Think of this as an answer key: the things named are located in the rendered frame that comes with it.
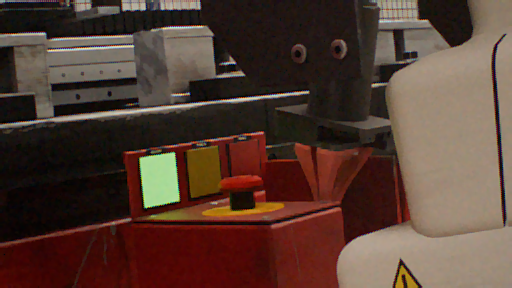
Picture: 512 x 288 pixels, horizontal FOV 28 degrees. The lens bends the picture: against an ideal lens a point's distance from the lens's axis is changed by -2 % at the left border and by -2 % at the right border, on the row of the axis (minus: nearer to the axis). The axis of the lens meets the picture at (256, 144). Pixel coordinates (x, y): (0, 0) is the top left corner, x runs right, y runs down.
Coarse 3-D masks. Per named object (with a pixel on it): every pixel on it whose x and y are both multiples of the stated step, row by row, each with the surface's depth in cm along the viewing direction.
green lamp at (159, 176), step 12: (156, 156) 95; (168, 156) 96; (144, 168) 94; (156, 168) 95; (168, 168) 96; (144, 180) 94; (156, 180) 95; (168, 180) 96; (144, 192) 94; (156, 192) 95; (168, 192) 96; (144, 204) 94; (156, 204) 95
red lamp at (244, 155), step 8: (232, 144) 104; (240, 144) 105; (248, 144) 106; (256, 144) 107; (232, 152) 104; (240, 152) 105; (248, 152) 105; (256, 152) 106; (232, 160) 104; (240, 160) 104; (248, 160) 105; (256, 160) 106; (232, 168) 103; (240, 168) 104; (248, 168) 105; (256, 168) 106; (232, 176) 103
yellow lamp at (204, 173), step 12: (192, 156) 99; (204, 156) 100; (216, 156) 102; (192, 168) 99; (204, 168) 100; (216, 168) 102; (192, 180) 99; (204, 180) 100; (216, 180) 102; (192, 192) 99; (204, 192) 100; (216, 192) 102
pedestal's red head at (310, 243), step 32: (128, 160) 93; (224, 160) 103; (288, 160) 106; (384, 160) 99; (224, 192) 103; (288, 192) 106; (352, 192) 102; (384, 192) 99; (160, 224) 91; (192, 224) 89; (224, 224) 87; (256, 224) 84; (288, 224) 85; (320, 224) 89; (352, 224) 102; (384, 224) 100; (160, 256) 91; (192, 256) 89; (224, 256) 87; (256, 256) 84; (288, 256) 85; (320, 256) 88
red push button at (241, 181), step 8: (240, 176) 91; (248, 176) 91; (256, 176) 91; (224, 184) 90; (232, 184) 90; (240, 184) 90; (248, 184) 90; (256, 184) 90; (232, 192) 90; (240, 192) 90; (248, 192) 91; (232, 200) 91; (240, 200) 91; (248, 200) 91; (232, 208) 91; (240, 208) 91; (248, 208) 91
